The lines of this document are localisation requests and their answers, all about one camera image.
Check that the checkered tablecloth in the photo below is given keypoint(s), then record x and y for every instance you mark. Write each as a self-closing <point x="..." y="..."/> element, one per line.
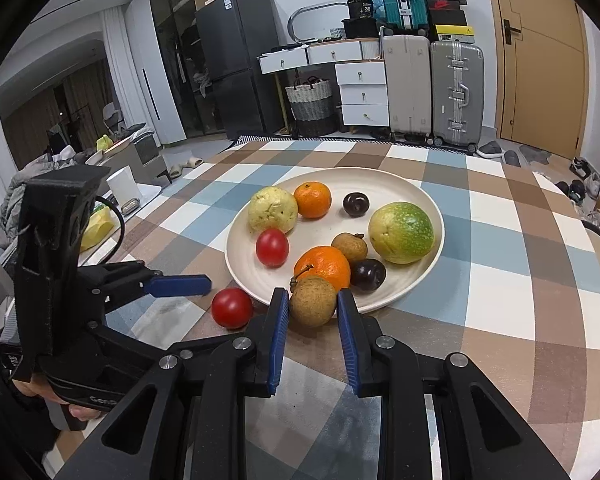
<point x="505" y="270"/>

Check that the beige suitcase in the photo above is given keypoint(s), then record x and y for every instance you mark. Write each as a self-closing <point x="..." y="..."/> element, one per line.
<point x="407" y="85"/>

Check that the yellow green passion fruit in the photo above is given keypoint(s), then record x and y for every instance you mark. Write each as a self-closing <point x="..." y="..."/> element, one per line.
<point x="274" y="208"/>

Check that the grey slipper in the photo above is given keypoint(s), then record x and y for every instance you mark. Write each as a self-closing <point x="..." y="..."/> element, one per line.
<point x="490" y="149"/>
<point x="512" y="157"/>

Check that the red tomato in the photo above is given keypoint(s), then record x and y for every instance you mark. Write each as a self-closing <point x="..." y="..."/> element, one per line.
<point x="271" y="246"/>
<point x="232" y="308"/>

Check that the woven laundry basket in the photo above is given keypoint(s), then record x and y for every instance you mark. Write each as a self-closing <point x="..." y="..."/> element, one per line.
<point x="310" y="105"/>

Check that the white wardrobe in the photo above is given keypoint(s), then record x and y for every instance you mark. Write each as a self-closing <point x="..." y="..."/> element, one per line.
<point x="152" y="65"/>

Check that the striped floor rug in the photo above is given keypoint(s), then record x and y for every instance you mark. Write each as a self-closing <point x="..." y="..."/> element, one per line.
<point x="260" y="139"/>

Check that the black red shoe box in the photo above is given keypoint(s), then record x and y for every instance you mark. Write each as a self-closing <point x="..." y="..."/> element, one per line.
<point x="445" y="4"/>

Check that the dark purple plum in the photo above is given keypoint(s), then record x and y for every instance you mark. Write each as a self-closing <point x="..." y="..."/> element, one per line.
<point x="356" y="205"/>
<point x="368" y="275"/>

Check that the yellow plastic bag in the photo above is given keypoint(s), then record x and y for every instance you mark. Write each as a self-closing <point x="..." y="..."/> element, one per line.
<point x="104" y="143"/>

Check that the beige slippers pair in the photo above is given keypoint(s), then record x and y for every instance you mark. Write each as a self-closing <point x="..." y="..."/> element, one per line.
<point x="180" y="167"/>

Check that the oval mirror frame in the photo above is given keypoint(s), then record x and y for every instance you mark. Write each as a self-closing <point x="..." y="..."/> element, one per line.
<point x="297" y="15"/>

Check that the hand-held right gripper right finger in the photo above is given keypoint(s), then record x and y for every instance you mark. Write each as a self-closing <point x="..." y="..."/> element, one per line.
<point x="349" y="345"/>

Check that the grey office chair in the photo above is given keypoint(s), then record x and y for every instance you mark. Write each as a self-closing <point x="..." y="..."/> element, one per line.
<point x="112" y="117"/>

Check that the dark grey refrigerator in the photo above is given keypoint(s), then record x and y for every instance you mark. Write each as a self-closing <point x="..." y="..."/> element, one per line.
<point x="235" y="60"/>

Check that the white cylinder container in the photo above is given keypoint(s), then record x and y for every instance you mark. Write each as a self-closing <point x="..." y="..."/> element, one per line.
<point x="123" y="186"/>

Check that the large green passion fruit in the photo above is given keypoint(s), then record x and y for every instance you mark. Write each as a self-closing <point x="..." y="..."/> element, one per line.
<point x="401" y="232"/>

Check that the white drawer dresser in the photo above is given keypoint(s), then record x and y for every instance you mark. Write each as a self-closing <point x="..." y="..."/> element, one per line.
<point x="362" y="95"/>

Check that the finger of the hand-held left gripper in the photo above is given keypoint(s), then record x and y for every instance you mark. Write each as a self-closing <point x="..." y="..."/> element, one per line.
<point x="130" y="345"/>
<point x="180" y="285"/>

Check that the orange tangerine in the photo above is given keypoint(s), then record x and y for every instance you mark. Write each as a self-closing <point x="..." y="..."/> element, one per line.
<point x="325" y="266"/>
<point x="312" y="200"/>

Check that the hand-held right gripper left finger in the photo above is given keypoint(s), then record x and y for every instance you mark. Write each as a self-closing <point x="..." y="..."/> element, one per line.
<point x="278" y="340"/>

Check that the black storage box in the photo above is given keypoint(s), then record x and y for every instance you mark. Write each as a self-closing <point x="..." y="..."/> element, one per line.
<point x="360" y="28"/>

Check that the cream round plate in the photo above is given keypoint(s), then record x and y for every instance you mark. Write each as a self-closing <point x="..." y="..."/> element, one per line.
<point x="300" y="237"/>

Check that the person's left forearm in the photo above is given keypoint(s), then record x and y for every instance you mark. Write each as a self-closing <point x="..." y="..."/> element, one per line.
<point x="10" y="435"/>

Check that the person's left hand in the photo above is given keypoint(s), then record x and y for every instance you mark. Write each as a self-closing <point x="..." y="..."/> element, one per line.
<point x="32" y="390"/>

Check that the wooden door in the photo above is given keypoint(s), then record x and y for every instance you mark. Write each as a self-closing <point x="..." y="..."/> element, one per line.
<point x="545" y="60"/>

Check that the silver suitcase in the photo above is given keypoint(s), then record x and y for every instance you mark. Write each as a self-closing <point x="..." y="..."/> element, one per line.
<point x="457" y="95"/>

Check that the yellow packet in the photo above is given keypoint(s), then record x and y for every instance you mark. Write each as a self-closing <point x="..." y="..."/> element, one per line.
<point x="97" y="230"/>

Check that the brown longan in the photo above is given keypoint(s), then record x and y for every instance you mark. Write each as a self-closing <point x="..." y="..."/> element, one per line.
<point x="350" y="247"/>
<point x="312" y="305"/>

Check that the yellow black shoe box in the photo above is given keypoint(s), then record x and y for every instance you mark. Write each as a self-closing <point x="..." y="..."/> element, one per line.
<point x="454" y="34"/>

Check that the black labelled bucket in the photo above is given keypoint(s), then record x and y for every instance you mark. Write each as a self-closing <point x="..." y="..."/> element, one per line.
<point x="360" y="8"/>

